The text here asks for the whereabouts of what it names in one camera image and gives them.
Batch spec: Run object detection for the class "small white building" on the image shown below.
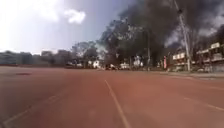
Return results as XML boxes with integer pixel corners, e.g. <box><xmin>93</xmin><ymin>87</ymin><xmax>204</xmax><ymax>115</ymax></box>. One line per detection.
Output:
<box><xmin>92</xmin><ymin>59</ymin><xmax>101</xmax><ymax>70</ymax></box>

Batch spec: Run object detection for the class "row of dark trees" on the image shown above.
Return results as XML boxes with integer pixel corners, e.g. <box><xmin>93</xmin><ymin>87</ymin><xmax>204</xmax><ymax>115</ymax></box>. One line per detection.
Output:
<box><xmin>69</xmin><ymin>0</ymin><xmax>224</xmax><ymax>71</ymax></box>

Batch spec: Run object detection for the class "red running track ground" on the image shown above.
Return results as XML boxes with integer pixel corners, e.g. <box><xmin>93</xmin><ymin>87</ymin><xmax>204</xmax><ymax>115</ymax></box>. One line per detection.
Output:
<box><xmin>0</xmin><ymin>65</ymin><xmax>224</xmax><ymax>128</ymax></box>

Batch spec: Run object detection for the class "red sign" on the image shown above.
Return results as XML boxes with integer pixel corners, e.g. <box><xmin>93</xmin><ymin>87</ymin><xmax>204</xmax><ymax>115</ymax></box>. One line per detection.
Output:
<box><xmin>162</xmin><ymin>55</ymin><xmax>168</xmax><ymax>70</ymax></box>

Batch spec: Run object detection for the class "tall grey pole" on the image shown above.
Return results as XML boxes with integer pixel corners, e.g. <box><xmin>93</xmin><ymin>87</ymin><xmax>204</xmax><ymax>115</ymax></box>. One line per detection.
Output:
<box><xmin>173</xmin><ymin>0</ymin><xmax>192</xmax><ymax>73</ymax></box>

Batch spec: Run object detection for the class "row of distant trees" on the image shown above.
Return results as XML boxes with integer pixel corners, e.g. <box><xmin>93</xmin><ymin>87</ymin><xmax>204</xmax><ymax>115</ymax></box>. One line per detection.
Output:
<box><xmin>0</xmin><ymin>49</ymin><xmax>73</xmax><ymax>67</ymax></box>

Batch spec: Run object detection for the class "pale multi-storey building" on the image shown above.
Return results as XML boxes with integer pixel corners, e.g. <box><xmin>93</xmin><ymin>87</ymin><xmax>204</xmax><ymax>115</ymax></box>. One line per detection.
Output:
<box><xmin>171</xmin><ymin>41</ymin><xmax>224</xmax><ymax>73</ymax></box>

